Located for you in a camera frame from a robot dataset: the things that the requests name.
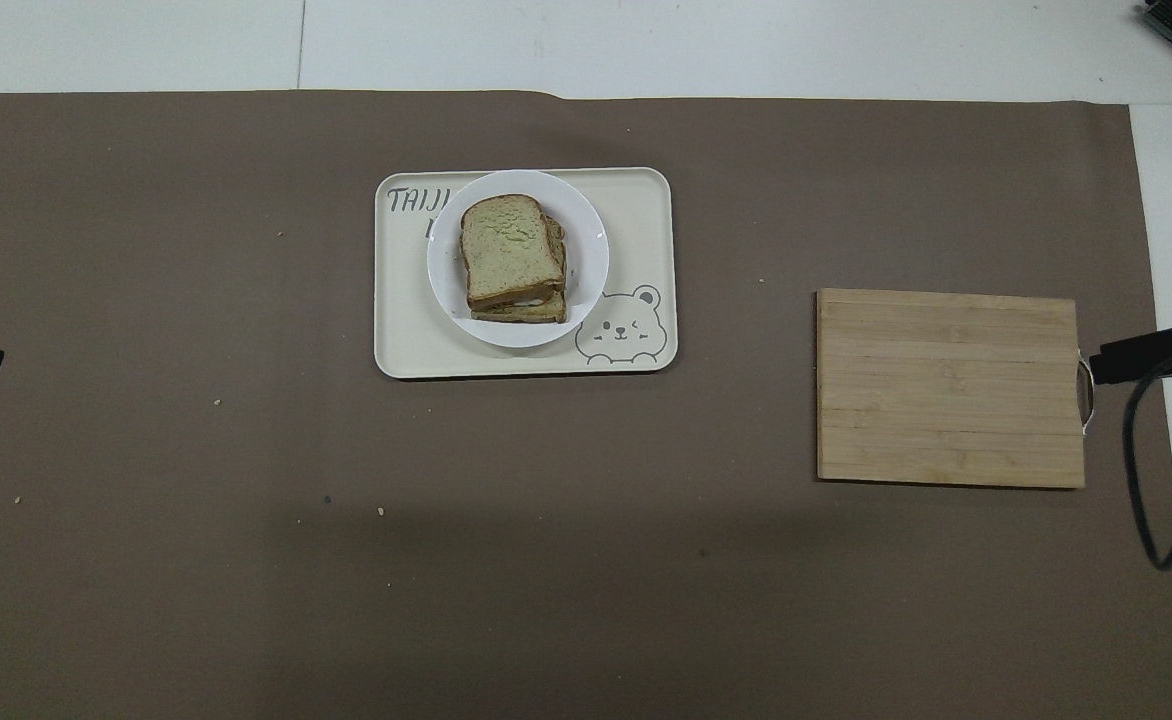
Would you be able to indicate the white round plate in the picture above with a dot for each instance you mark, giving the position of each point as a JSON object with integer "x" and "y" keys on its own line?
{"x": 586, "y": 255}

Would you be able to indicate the toasted bread slice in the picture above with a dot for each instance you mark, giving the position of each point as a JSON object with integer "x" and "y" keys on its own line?
{"x": 508, "y": 248}

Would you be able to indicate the wooden cutting board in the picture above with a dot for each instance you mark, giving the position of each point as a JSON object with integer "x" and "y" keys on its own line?
{"x": 946, "y": 390}

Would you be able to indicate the cream tray with bear print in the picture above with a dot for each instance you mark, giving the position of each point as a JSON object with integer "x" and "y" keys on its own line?
{"x": 411, "y": 340}

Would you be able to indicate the sandwich base with filling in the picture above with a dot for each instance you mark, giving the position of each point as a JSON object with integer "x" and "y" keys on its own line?
{"x": 526, "y": 312}

